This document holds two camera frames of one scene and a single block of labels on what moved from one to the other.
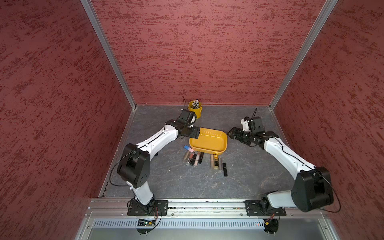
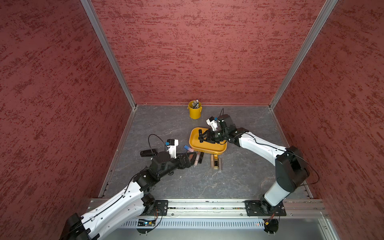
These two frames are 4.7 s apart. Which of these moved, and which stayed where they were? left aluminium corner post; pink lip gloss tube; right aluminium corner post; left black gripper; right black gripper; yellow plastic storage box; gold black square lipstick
Moved: right black gripper; left black gripper
Stayed: right aluminium corner post; gold black square lipstick; yellow plastic storage box; left aluminium corner post; pink lip gloss tube
